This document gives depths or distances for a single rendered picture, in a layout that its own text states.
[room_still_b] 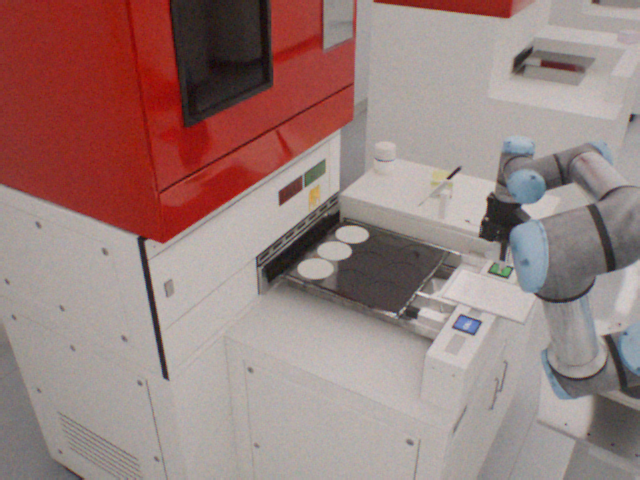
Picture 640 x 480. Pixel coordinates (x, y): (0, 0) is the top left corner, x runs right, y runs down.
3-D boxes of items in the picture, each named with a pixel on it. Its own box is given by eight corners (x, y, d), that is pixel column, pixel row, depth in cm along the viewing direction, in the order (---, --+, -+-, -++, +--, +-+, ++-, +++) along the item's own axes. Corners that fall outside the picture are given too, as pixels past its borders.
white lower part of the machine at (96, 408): (54, 472, 222) (-11, 291, 178) (201, 343, 281) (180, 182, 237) (205, 571, 191) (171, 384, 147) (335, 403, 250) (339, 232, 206)
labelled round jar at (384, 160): (370, 172, 211) (371, 146, 206) (379, 164, 216) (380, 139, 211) (388, 177, 208) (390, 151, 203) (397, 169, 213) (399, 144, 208)
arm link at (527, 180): (559, 165, 129) (547, 145, 138) (506, 182, 132) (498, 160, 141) (566, 197, 133) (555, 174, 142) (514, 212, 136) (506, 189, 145)
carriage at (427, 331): (414, 333, 158) (415, 324, 156) (463, 264, 184) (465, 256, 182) (444, 343, 154) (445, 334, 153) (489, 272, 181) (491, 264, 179)
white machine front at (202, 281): (163, 378, 148) (136, 238, 127) (332, 229, 207) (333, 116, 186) (172, 383, 147) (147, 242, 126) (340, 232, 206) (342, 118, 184)
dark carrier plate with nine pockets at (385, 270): (284, 274, 172) (284, 272, 172) (344, 221, 197) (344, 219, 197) (396, 314, 157) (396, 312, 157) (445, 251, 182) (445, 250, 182)
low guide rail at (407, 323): (287, 286, 180) (287, 277, 178) (291, 282, 181) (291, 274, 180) (449, 345, 158) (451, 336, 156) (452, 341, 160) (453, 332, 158)
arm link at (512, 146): (505, 146, 139) (500, 132, 146) (498, 189, 145) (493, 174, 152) (541, 148, 139) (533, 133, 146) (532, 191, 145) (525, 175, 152)
